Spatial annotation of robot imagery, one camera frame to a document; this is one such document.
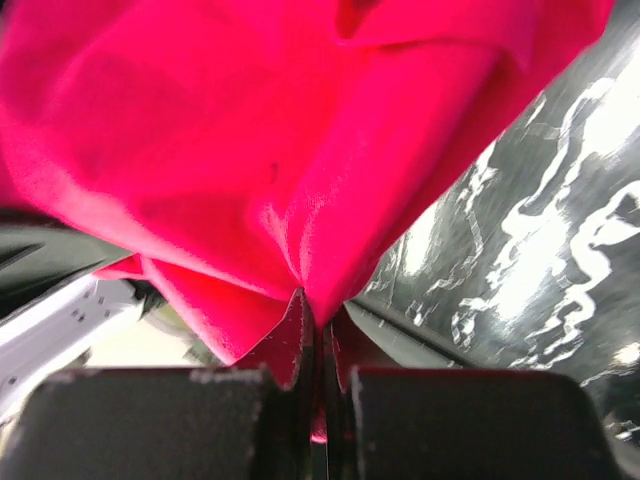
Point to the magenta t shirt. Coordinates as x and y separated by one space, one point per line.
244 149

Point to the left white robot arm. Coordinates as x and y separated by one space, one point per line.
57 328

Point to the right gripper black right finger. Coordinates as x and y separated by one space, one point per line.
389 422

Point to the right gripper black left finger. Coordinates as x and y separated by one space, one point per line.
248 421

